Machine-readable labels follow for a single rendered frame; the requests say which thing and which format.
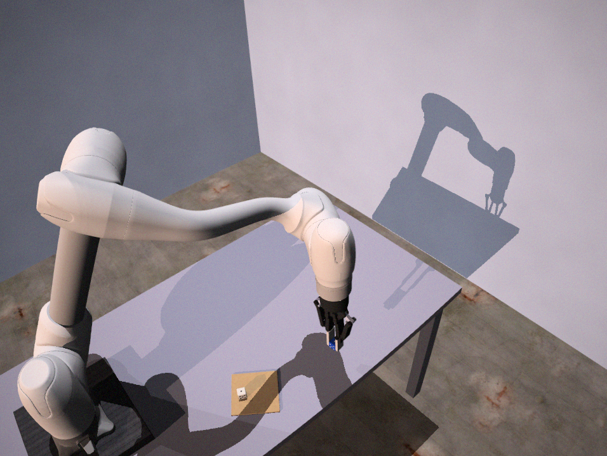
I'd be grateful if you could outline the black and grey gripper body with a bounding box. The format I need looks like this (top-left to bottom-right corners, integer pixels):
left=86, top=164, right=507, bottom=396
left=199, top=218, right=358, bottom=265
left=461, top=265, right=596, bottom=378
left=319, top=296, right=349, bottom=320

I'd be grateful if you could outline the tan flat mat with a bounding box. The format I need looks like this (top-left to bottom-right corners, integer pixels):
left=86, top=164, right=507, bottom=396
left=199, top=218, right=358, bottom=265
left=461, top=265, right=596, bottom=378
left=231, top=371, right=280, bottom=416

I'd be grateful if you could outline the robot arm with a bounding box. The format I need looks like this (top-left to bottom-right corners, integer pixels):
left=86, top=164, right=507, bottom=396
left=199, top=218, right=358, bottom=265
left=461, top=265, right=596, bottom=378
left=18, top=128, right=356, bottom=456

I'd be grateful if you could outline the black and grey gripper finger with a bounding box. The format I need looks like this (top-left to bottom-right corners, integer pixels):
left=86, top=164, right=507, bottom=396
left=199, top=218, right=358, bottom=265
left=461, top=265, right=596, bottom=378
left=332, top=311, right=356, bottom=352
left=314, top=297, right=335, bottom=345

